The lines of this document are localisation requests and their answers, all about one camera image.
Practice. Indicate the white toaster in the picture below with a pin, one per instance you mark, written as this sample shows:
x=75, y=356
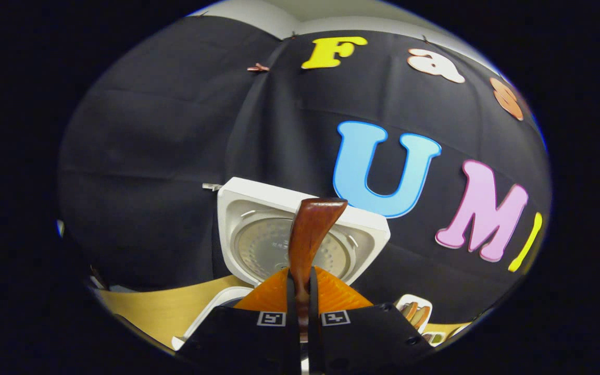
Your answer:
x=401, y=299

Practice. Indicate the white rice cooker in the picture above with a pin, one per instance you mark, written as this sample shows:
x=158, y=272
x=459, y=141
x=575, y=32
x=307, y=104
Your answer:
x=258, y=208

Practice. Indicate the white cloth clip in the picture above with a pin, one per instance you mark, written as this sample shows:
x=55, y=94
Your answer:
x=212, y=186

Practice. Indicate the toasted bread slice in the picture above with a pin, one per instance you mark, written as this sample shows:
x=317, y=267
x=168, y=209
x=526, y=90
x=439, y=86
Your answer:
x=410, y=310
x=421, y=315

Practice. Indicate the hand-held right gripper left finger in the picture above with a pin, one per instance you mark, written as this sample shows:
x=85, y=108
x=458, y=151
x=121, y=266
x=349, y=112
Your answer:
x=237, y=344

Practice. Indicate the brown wooden spoon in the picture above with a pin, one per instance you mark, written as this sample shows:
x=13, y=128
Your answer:
x=310, y=229

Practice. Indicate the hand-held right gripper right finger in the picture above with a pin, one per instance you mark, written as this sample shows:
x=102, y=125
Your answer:
x=367, y=344

